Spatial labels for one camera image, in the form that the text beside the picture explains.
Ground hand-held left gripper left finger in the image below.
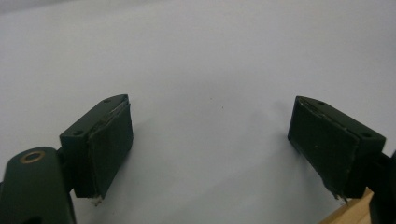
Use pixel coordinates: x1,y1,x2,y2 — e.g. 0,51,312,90
59,93,134,200

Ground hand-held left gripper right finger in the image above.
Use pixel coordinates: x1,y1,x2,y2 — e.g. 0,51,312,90
287,95,387,201

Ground light grey mat board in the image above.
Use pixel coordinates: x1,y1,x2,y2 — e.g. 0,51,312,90
0,0,396,224

